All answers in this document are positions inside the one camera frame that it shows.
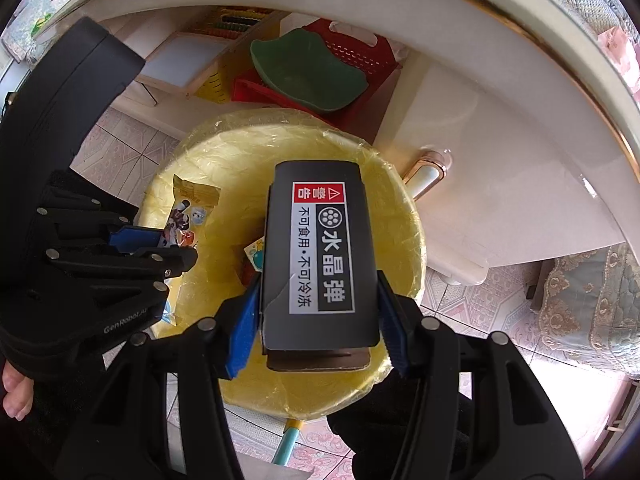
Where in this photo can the green dish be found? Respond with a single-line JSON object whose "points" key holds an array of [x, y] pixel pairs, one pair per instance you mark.
{"points": [[310, 67]]}

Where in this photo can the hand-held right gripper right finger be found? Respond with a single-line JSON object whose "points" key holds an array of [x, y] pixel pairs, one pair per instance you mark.
{"points": [[392, 330]]}

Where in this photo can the wooden framed whiteboard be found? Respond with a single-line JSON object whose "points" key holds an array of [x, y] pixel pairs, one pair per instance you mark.
{"points": [[182, 65]]}

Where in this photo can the person's left hand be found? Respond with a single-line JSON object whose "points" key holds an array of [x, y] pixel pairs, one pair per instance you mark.
{"points": [[17, 390]]}

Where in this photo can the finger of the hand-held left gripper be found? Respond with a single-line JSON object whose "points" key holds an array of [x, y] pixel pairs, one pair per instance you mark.
{"points": [[170, 262], [135, 238]]}

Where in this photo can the colourful bead abacus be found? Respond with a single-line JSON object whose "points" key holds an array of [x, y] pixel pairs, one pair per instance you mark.
{"points": [[235, 22]]}

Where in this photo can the blue white carton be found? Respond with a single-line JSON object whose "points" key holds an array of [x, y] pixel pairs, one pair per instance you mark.
{"points": [[255, 255]]}

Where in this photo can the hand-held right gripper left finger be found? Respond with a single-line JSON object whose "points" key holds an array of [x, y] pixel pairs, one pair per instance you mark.
{"points": [[245, 330]]}

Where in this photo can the red plastic basket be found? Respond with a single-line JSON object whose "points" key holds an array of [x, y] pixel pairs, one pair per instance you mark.
{"points": [[350, 42]]}

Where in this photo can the pink gift bag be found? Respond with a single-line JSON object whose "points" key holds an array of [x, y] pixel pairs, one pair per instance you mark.
{"points": [[622, 57]]}

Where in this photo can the person's black pants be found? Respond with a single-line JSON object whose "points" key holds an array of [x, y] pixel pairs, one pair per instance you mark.
{"points": [[370, 425]]}

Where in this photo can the black box white label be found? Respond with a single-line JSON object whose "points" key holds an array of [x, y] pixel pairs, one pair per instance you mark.
{"points": [[320, 200]]}

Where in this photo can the small stool teal legs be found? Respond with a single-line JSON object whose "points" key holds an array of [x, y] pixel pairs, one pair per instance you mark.
{"points": [[287, 442]]}

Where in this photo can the yellow plastic basket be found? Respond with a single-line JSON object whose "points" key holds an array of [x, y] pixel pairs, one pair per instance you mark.
{"points": [[222, 80]]}

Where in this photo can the trash bin with yellow bag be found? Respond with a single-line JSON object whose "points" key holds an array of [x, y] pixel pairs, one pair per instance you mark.
{"points": [[240, 150]]}

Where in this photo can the yellow snack wrapper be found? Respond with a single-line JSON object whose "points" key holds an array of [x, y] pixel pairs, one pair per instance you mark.
{"points": [[192, 210]]}

